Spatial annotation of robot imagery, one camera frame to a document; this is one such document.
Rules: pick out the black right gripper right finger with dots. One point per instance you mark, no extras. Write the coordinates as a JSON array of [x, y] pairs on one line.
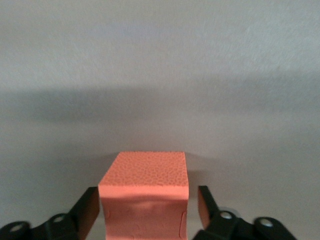
[[225, 227]]

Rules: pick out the orange foam block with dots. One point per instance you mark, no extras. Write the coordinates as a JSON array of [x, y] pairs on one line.
[[145, 175]]

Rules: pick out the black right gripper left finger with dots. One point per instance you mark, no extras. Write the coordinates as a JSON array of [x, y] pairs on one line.
[[62, 227]]

